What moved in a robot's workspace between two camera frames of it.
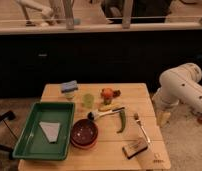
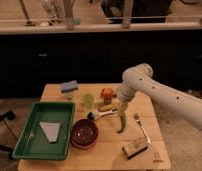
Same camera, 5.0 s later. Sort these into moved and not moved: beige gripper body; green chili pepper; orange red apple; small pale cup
Moved: beige gripper body
Not moved: orange red apple; small pale cup; green chili pepper
